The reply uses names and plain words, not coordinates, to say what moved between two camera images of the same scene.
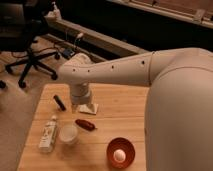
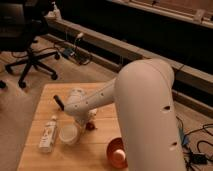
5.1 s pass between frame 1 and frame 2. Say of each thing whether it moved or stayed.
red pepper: stayed
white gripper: moved
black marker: stayed
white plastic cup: stayed
